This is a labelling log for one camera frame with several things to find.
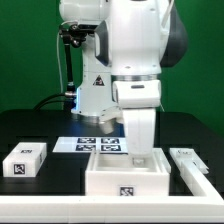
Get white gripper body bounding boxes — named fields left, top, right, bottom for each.
left=122, top=108, right=156, bottom=159

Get white cabinet body box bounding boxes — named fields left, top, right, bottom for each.
left=85, top=148, right=171, bottom=196

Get white cabinet door panel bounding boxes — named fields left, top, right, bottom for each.
left=169, top=148, right=209, bottom=174

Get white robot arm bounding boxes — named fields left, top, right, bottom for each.
left=59, top=0, right=187, bottom=165

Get white cabinet top block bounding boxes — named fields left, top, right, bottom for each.
left=2, top=142, right=47, bottom=177

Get white base tag plate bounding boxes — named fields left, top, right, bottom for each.
left=53, top=137, right=127, bottom=154

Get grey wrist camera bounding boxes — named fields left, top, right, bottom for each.
left=99, top=106, right=123, bottom=134

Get black cable bundle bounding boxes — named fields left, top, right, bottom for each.
left=32, top=93, right=78, bottom=111

